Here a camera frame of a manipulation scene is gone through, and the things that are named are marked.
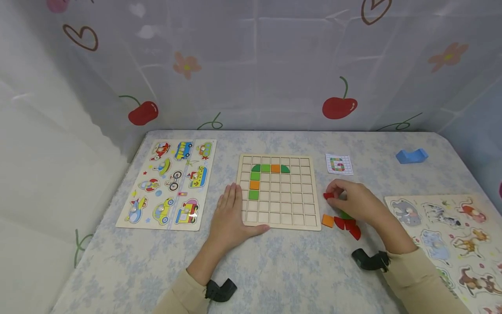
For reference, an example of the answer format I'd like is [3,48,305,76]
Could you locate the person's left hand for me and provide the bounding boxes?
[207,183,271,257]

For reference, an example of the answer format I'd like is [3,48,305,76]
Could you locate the pattern card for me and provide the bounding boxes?
[325,154,354,176]

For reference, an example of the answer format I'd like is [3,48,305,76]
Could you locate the person's right hand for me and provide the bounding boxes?
[324,179,393,236]

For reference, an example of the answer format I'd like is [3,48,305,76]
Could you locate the blue plastic block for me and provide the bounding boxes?
[395,148,429,165]

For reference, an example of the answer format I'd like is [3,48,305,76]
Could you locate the wooden grid board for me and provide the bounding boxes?
[234,153,322,231]

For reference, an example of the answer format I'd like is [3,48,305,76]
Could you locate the vehicle peg puzzle board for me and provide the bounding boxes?
[115,139,217,232]

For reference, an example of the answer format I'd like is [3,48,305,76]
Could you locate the person's left forearm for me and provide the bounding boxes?
[152,242,233,314]

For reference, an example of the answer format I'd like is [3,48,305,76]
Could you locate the person's right forearm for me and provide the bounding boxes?
[372,216,473,314]

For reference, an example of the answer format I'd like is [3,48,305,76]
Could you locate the black wrist band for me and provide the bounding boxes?
[205,278,238,303]
[351,248,391,271]

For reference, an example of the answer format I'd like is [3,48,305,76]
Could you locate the animal peg puzzle board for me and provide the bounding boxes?
[384,194,502,314]

